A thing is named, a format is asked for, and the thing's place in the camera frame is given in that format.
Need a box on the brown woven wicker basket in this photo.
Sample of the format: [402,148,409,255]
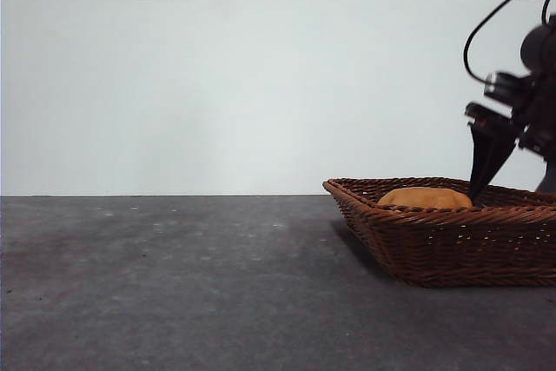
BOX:
[321,176,556,289]

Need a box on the brown potato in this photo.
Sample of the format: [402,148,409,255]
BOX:
[376,186,474,210]

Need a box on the black cable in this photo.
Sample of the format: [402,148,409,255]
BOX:
[462,0,556,85]
[540,0,556,27]

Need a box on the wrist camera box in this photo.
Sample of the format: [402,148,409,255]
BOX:
[483,71,535,109]

